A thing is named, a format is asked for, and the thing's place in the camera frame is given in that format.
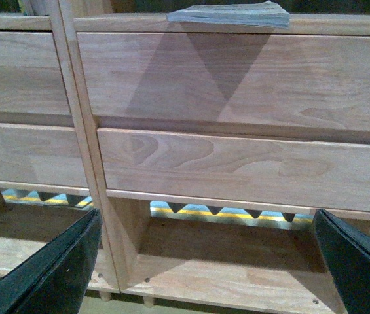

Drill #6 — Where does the left upper wooden drawer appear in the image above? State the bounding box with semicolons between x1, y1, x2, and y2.
0;31;70;116

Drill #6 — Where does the left wooden shelf unit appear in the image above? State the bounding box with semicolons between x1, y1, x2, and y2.
0;1;103;277

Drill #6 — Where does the left lower wooden drawer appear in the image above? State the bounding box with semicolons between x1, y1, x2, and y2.
0;124;87;188

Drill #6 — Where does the right upper wooden drawer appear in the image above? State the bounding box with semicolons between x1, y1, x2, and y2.
78;32;370;131

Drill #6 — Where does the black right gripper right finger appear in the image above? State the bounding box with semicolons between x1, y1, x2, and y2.
313;209;370;313

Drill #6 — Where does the wooden shelf unit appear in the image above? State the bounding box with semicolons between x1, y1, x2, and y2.
0;1;103;277
55;1;370;313

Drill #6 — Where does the thin white spine book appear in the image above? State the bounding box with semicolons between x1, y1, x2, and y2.
166;1;290;29

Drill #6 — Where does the wooden drawer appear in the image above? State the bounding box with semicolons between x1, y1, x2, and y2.
98;128;370;212
0;31;70;116
78;32;370;131
0;124;87;188

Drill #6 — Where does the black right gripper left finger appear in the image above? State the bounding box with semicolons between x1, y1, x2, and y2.
0;209;102;313

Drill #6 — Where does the right lower wooden drawer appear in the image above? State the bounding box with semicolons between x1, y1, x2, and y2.
98;128;370;212

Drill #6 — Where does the right wooden shelf unit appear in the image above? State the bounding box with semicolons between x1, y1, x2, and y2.
55;1;370;313

